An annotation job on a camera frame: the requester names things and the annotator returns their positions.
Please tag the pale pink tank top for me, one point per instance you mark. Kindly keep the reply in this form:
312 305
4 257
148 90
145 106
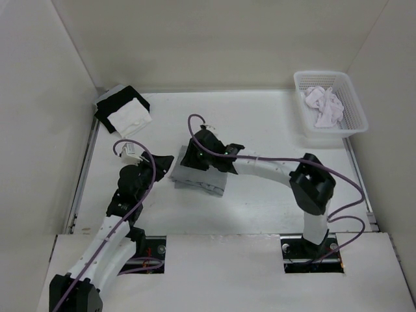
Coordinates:
329 106

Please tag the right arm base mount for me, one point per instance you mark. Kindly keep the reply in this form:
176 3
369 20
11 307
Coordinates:
298 257

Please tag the grey tank top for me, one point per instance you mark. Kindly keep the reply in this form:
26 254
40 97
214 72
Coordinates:
211 181

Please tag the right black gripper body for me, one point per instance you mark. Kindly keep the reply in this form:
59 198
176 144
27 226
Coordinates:
197 159

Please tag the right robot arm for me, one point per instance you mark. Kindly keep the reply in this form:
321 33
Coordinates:
312 187

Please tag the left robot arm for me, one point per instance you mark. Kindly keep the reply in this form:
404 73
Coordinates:
83 287

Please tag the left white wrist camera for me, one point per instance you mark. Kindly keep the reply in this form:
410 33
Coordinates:
128 154

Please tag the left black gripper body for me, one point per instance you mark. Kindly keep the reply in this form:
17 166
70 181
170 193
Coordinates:
146 169

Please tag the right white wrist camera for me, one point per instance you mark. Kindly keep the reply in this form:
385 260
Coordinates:
209 127

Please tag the folded black tank top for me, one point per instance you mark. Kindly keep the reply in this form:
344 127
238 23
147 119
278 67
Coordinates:
112 100

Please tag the folded white tank top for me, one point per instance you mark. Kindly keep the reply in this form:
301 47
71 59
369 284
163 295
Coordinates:
130 118

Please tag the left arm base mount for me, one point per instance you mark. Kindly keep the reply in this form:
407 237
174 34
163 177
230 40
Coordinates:
149 257

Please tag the white plastic basket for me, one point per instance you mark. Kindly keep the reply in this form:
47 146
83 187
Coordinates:
354 119

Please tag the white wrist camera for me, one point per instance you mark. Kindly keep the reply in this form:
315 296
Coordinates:
209 127
128 154

